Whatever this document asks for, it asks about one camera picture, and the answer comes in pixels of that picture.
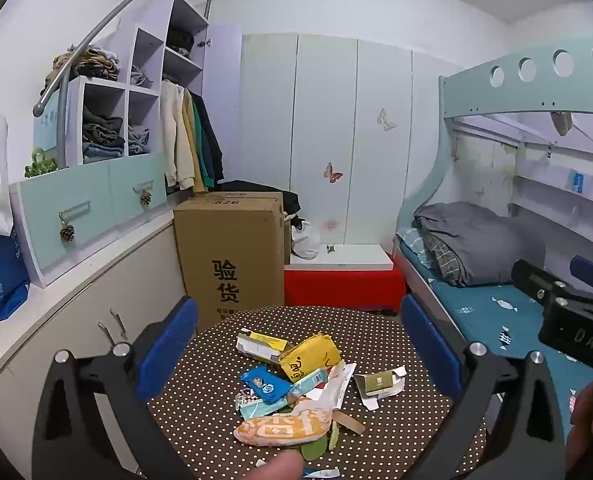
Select small green box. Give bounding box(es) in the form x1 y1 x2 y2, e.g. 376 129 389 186
367 371 397 395

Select torn white paper packaging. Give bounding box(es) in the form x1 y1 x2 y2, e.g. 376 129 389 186
353 366 407 411

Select teal candy-print bed sheet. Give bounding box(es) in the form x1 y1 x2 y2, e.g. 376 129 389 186
429 280 593 431

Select yellow snack packet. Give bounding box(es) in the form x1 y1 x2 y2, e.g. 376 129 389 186
278 335 342 382

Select pile of brown folded clothes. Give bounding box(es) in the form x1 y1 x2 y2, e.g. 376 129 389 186
40 46 122 97

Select white cubby shelf unit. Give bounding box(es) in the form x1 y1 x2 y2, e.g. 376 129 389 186
66 0 212 167

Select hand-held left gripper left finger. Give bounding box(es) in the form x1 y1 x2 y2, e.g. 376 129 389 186
32 296 200 480

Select green plastic ornament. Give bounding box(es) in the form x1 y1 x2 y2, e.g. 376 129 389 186
24 147 58 179

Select black cloth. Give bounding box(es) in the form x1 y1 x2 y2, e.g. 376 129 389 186
216 180 303 222

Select pile of dark folded clothes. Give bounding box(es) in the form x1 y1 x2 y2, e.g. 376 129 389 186
81 107 126 162

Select black folded clothes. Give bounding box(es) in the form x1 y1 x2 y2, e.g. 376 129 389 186
166 27 196 57

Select white bedside wall shelf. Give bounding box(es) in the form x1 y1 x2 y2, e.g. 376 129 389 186
509 170 593 261

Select blue paper bag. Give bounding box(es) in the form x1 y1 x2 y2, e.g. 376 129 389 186
0 230 32 327

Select orange and white snack packet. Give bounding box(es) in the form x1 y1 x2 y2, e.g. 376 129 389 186
233 407 334 449

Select grey quilt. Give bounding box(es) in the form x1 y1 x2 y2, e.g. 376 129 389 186
413 201 547 288

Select blue snack packet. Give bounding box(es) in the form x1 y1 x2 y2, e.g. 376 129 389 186
240 365 294 405

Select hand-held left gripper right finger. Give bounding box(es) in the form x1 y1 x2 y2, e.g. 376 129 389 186
401 293 567 480

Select brown paper strip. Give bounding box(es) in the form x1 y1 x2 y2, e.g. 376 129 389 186
333 410 367 435

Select brown polka-dot tablecloth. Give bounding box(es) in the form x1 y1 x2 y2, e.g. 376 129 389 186
146 305 487 480

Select green leaf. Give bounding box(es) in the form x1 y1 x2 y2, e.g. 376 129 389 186
299 422 340 461

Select red cloth-covered bench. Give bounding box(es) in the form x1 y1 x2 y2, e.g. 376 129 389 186
283 252 407 314

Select large cardboard box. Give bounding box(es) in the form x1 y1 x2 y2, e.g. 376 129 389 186
173 191 292 332

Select green hanging garment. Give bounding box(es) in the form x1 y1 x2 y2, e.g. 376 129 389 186
192 102 216 188

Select blue checked pillow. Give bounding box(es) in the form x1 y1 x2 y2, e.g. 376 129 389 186
395 227 440 269

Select white low cabinet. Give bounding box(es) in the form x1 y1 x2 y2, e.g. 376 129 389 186
0 207 188 461

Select cream hanging jacket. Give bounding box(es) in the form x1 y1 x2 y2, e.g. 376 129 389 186
159 80 197 194

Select mint drawer unit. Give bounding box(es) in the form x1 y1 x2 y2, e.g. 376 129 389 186
9 152 170 289

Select black hanging jacket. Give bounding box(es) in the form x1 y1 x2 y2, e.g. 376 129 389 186
191 91 226 194

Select yellow hanging garment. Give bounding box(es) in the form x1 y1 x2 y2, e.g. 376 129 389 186
182 91 204 195

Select white board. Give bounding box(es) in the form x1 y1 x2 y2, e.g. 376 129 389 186
289 244 395 271

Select mint bunk bed frame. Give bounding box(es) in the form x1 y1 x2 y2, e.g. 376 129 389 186
394 30 593 411

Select teal wrapper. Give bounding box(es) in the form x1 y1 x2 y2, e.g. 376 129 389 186
235 392 297 422

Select light blue wrapper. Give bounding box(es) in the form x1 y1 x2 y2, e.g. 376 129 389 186
286 367 330 406

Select person's right hand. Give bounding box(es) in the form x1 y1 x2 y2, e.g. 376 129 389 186
565 374 593 472

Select white wardrobe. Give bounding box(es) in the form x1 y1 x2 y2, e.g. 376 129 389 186
239 32 463 262

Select person's left hand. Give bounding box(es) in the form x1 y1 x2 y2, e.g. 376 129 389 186
241 451 303 480

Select grey folded clothes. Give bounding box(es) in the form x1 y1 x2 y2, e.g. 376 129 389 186
127 125 152 157
130 64 154 89

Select lilac cabinet door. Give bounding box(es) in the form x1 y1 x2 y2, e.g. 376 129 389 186
200 23 242 196

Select brown hanging object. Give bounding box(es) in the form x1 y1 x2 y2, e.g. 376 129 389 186
550 110 574 137

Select white shelf unit with clothes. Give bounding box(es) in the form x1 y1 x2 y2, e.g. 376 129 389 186
32 0 218 171

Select white and yellow carton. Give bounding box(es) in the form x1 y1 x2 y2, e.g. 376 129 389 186
236 328 288 364

